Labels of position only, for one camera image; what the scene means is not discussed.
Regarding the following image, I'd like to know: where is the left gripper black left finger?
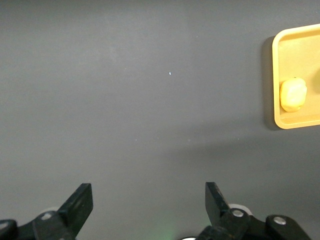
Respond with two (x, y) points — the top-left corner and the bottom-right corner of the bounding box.
(32, 183), (94, 240)

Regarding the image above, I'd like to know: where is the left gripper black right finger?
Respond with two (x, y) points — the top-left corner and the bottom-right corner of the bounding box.
(197, 182), (251, 240)

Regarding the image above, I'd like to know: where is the yellow plastic tray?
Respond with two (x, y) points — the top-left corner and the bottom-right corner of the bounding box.
(271, 23), (320, 130)

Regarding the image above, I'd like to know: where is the yellow potato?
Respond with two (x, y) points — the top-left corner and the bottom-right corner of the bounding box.
(279, 77), (308, 113)

